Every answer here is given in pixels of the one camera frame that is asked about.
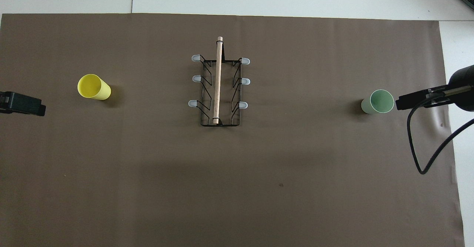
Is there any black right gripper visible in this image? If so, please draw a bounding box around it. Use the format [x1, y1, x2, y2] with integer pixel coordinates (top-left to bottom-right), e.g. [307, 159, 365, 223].
[395, 65, 474, 112]

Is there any pale green plastic cup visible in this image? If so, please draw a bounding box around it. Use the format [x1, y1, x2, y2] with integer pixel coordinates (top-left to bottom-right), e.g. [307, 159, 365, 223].
[361, 89, 395, 114]

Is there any yellow plastic cup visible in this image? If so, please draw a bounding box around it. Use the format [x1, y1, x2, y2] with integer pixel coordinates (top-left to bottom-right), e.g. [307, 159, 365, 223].
[77, 74, 111, 101]

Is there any brown paper table mat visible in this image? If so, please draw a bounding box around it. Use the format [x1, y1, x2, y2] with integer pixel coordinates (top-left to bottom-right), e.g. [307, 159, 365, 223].
[0, 13, 465, 247]

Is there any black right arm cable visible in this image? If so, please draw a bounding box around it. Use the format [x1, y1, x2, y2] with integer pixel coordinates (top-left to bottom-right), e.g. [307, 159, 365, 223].
[407, 93, 474, 175]

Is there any black wire cup rack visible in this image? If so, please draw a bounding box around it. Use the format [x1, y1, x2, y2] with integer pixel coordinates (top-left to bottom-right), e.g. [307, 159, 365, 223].
[188, 36, 251, 127]

